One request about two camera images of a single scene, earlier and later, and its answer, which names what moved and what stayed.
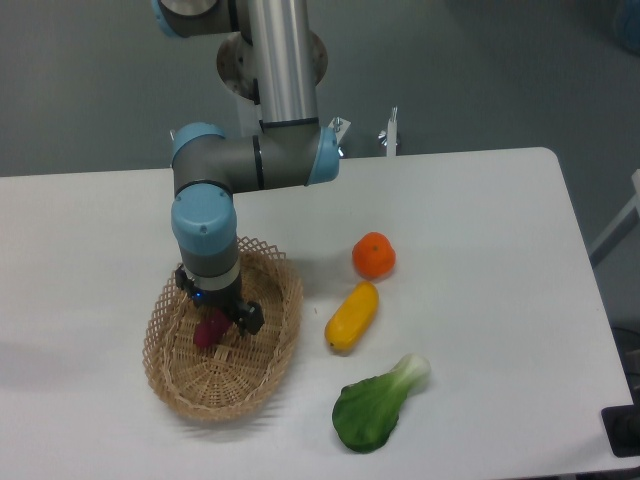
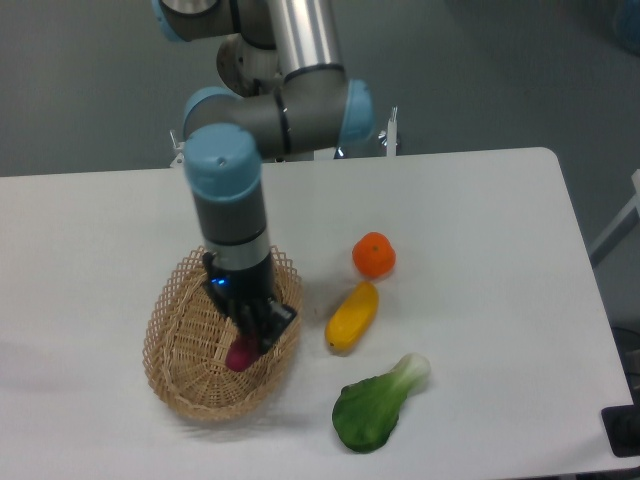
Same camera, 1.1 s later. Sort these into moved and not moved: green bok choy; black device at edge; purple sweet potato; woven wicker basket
Moved: purple sweet potato
Not moved: woven wicker basket; black device at edge; green bok choy
